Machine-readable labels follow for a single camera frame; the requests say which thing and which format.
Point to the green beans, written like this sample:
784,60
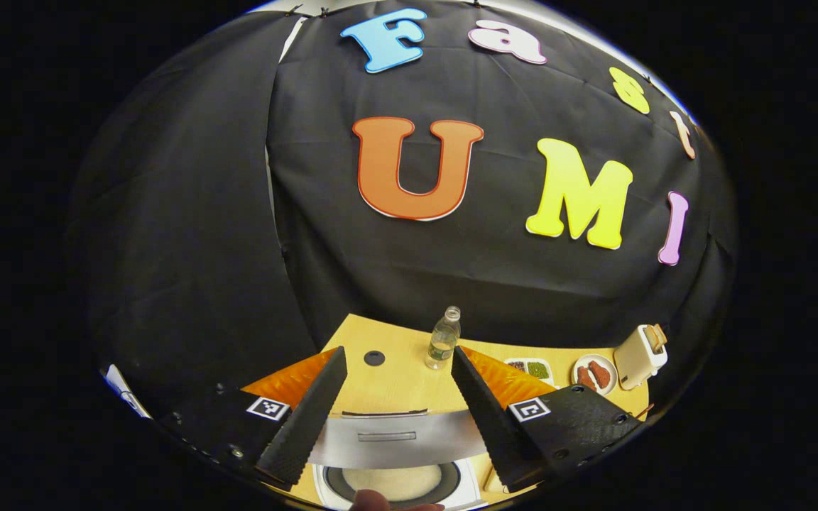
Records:
538,370

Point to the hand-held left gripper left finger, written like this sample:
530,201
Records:
302,426

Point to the white rice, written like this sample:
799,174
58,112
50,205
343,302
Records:
402,482

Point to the brown wooden spoon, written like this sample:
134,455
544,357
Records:
645,411

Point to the white two-compartment dish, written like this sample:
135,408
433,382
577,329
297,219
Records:
531,383

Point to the clear plastic water bottle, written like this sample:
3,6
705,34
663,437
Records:
443,344

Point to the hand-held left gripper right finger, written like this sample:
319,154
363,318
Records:
491,426

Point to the toast bread slice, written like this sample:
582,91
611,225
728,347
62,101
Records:
656,337

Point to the white rice cooker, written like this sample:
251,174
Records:
338,440

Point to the black backdrop cloth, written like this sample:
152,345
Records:
203,213

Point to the silver rice cooker button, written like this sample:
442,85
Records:
386,436

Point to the brown meat piece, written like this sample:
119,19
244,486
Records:
586,378
600,374

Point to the clear plastic container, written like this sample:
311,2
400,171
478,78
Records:
492,481

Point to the round white plate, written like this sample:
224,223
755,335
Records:
578,363

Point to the black desk grommet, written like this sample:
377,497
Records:
374,358

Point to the white toaster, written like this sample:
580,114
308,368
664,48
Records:
633,362

